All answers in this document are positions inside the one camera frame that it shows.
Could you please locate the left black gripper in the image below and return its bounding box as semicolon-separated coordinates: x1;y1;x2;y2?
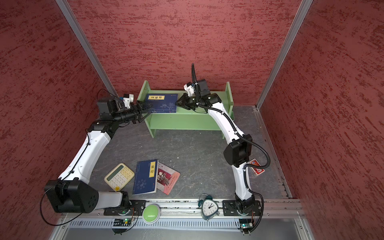
113;100;154;124

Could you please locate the blue book Yijing yellow label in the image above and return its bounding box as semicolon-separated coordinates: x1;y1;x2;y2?
133;159;159;195

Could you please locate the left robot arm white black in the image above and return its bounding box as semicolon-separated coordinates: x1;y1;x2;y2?
44;96;152;214

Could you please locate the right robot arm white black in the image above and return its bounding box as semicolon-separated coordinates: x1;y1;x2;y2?
176;80;256;215

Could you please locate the green wooden two-tier shelf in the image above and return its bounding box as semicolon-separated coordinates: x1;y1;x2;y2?
138;81;235;138

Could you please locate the cream yellow calculator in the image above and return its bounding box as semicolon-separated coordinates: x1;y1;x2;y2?
104;163;135;192

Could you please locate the red magazine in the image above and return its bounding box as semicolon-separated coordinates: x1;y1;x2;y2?
157;162;180;195

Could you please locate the green round push button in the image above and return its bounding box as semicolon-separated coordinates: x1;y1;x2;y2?
142;204;161;225

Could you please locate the teal triangular alarm clock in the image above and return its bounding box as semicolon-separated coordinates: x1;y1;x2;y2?
198;194;220;221

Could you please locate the left small circuit board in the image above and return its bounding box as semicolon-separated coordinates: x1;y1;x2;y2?
112;219;132;235

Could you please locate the small circuit board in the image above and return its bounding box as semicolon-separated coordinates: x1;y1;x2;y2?
239;219;255;235
112;219;132;235

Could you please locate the right small circuit board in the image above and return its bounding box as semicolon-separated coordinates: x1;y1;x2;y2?
239;219;255;235

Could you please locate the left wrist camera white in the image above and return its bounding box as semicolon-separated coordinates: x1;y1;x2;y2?
120;94;134;109

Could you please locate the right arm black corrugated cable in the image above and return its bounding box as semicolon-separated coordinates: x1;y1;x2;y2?
191;62;271;233

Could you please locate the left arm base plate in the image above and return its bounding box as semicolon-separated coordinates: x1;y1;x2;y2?
104;200;147;217

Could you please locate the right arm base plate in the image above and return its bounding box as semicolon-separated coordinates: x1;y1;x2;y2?
222;199;262;216

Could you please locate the aluminium front rail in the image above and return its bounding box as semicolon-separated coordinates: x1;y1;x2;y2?
80;199;307;219

